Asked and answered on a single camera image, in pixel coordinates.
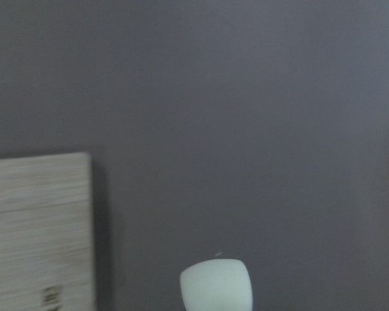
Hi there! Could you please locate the wooden cutting board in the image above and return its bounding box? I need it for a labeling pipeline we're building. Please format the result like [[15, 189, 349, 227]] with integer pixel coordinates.
[[0, 153, 97, 310]]

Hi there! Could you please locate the white steamed bun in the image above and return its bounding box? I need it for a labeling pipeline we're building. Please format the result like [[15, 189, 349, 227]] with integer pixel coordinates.
[[180, 259, 253, 311]]

